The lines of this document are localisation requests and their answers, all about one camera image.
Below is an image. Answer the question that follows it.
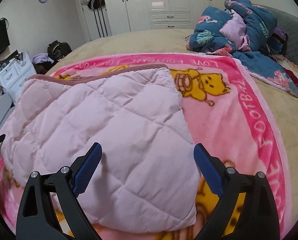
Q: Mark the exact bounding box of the blue flamingo print quilt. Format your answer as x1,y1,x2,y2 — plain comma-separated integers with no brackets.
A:
186,0,298,98

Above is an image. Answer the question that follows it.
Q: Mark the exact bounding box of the pink cartoon bear blanket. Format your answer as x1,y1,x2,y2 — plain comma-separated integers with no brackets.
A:
0,52,288,240

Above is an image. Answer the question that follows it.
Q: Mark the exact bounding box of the black bag on floor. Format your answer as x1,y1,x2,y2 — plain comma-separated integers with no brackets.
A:
47,40,72,61

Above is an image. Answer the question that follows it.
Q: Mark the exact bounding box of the beige bed cover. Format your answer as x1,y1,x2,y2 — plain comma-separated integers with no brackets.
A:
0,28,298,230

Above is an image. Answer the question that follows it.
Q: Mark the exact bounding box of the purple clothes pile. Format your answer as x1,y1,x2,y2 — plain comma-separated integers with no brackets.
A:
32,53,54,64

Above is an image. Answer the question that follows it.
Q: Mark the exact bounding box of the grey padded headboard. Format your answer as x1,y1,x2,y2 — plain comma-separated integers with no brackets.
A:
261,5,298,65

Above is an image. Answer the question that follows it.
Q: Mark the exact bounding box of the white wardrobe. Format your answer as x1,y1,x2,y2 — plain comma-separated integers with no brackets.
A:
105,0,225,36

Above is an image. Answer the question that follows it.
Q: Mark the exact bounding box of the pink quilted jacket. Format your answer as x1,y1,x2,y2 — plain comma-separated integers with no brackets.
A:
0,64,201,233

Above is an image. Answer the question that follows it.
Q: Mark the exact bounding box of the white drawer cabinet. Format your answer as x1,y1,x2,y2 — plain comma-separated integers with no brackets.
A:
0,51,37,103

